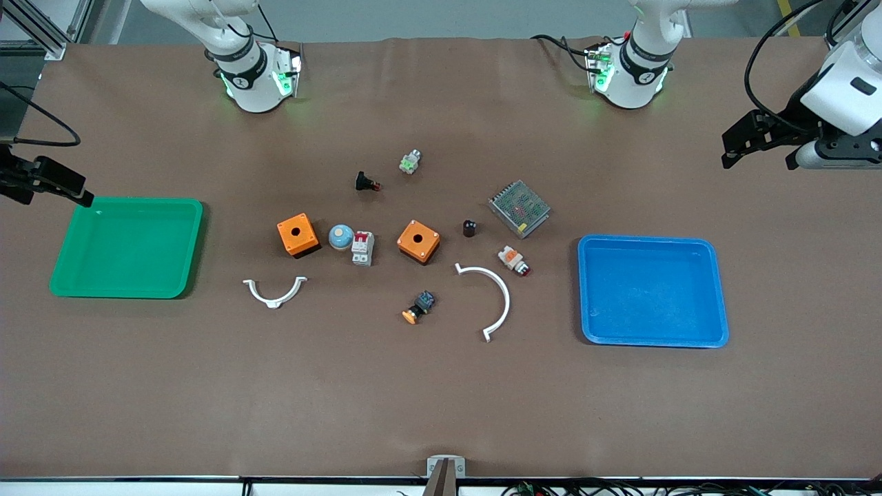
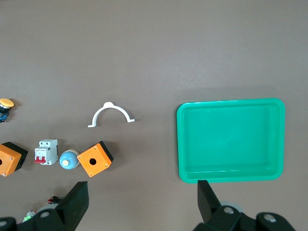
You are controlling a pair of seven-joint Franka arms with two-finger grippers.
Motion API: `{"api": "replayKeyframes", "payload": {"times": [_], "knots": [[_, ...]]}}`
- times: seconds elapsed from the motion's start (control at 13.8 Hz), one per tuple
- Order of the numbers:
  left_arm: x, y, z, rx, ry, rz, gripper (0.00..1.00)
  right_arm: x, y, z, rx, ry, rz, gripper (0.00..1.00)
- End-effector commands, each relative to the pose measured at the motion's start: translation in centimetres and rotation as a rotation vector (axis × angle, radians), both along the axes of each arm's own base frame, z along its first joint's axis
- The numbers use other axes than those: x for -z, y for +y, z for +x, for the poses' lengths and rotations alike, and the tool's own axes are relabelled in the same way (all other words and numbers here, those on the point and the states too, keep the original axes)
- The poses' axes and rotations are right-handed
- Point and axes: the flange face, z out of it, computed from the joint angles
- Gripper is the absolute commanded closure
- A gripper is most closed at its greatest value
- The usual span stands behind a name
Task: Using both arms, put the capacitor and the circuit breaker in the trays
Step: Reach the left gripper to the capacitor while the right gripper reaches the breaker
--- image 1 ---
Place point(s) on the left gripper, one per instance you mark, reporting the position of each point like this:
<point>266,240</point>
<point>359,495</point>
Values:
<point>790,118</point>

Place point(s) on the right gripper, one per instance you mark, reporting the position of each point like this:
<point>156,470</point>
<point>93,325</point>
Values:
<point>15,173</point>

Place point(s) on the black cylindrical capacitor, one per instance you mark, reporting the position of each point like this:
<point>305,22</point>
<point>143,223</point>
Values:
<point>469,229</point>

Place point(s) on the white red circuit breaker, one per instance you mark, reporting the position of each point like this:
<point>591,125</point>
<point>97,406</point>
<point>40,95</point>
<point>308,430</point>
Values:
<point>362,248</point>

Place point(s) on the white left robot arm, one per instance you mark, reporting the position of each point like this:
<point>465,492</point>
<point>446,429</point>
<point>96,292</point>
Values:
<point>637,69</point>

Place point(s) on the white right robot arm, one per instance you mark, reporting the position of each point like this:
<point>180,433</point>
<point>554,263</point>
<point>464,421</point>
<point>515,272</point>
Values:
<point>251,76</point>

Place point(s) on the green plastic tray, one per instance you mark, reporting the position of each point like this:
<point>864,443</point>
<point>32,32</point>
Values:
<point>127,248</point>

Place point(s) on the blue plastic tray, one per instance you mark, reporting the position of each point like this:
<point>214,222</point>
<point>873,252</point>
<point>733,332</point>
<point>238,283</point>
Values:
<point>651,293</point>

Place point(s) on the metal mesh power supply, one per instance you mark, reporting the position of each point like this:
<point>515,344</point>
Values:
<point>519,209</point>

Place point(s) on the orange box with hole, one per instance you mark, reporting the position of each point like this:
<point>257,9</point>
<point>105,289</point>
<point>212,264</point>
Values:
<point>418,241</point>
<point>296,234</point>

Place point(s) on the small white curved clamp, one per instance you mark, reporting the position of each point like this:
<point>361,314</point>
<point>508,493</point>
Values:
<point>274,300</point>

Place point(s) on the red pushbutton orange white body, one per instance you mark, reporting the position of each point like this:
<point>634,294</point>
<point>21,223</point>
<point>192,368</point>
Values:
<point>513,259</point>

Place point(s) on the blue white dome buzzer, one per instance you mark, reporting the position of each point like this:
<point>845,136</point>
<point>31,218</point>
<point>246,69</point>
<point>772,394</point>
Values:
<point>341,236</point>

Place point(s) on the large white curved clamp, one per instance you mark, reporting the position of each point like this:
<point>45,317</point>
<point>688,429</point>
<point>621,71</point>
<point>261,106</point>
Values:
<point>504,296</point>

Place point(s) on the black red indicator lamp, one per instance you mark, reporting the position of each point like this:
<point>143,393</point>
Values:
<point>364,182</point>

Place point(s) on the orange button blue black body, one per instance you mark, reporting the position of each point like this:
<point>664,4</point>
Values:
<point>420,305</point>

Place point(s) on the brown table mat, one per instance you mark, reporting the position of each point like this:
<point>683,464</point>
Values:
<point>441,399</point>

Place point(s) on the aluminium frame profile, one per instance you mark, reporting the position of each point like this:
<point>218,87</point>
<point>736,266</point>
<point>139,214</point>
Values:
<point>48,38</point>

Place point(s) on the green white button switch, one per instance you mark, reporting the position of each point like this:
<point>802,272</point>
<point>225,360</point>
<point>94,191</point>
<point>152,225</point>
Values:
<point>410,162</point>

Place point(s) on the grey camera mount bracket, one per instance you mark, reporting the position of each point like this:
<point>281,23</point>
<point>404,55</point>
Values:
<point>445,470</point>

